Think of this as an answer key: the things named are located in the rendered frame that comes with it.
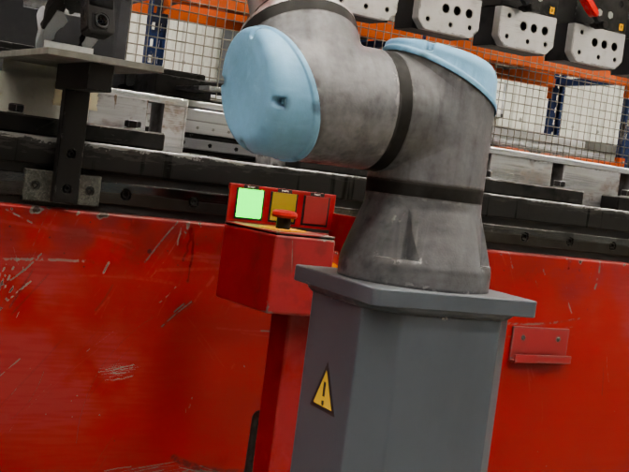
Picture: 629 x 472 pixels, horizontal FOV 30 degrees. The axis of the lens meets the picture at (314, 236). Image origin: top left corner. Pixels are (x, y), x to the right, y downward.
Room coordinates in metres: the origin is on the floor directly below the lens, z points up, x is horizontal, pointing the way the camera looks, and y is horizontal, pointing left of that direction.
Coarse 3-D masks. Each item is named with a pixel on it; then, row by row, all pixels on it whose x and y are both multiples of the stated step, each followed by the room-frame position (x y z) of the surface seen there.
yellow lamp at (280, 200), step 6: (276, 192) 1.86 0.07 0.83; (276, 198) 1.86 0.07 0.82; (282, 198) 1.87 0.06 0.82; (288, 198) 1.87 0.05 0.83; (294, 198) 1.88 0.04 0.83; (276, 204) 1.86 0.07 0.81; (282, 204) 1.87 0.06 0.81; (288, 204) 1.88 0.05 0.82; (294, 204) 1.88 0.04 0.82; (288, 210) 1.88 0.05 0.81; (294, 210) 1.88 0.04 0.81; (270, 216) 1.86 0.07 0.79
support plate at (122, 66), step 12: (36, 48) 1.72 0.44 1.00; (48, 48) 1.67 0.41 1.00; (24, 60) 1.88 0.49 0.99; (36, 60) 1.84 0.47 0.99; (48, 60) 1.81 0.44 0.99; (60, 60) 1.77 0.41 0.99; (72, 60) 1.74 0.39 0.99; (84, 60) 1.71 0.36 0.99; (96, 60) 1.71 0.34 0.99; (108, 60) 1.72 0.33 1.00; (120, 60) 1.73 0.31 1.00; (120, 72) 1.88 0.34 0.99; (132, 72) 1.84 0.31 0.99; (144, 72) 1.80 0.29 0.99; (156, 72) 1.77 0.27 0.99
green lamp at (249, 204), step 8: (240, 192) 1.83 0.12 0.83; (248, 192) 1.83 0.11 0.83; (256, 192) 1.84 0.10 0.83; (240, 200) 1.83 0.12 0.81; (248, 200) 1.84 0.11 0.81; (256, 200) 1.84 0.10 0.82; (240, 208) 1.83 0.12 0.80; (248, 208) 1.84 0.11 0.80; (256, 208) 1.84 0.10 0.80; (240, 216) 1.83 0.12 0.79; (248, 216) 1.84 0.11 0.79; (256, 216) 1.85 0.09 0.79
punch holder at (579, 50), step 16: (560, 0) 2.54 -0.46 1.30; (576, 0) 2.50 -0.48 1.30; (592, 0) 2.52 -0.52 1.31; (608, 0) 2.54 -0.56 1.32; (624, 0) 2.56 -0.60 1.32; (560, 16) 2.53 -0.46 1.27; (576, 16) 2.49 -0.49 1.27; (608, 16) 2.54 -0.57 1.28; (624, 16) 2.57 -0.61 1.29; (560, 32) 2.53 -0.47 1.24; (576, 32) 2.49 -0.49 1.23; (592, 32) 2.52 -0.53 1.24; (608, 32) 2.54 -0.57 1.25; (624, 32) 2.57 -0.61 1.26; (560, 48) 2.53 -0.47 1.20; (576, 48) 2.50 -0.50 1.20; (592, 48) 2.52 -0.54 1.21; (608, 48) 2.54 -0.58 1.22; (576, 64) 2.55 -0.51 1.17; (592, 64) 2.52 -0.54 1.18; (608, 64) 2.55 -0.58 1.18
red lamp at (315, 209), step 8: (312, 200) 1.90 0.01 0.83; (320, 200) 1.91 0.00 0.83; (328, 200) 1.92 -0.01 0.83; (304, 208) 1.89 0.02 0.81; (312, 208) 1.90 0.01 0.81; (320, 208) 1.91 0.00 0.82; (304, 216) 1.89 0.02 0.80; (312, 216) 1.90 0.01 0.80; (320, 216) 1.91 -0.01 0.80; (320, 224) 1.91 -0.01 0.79
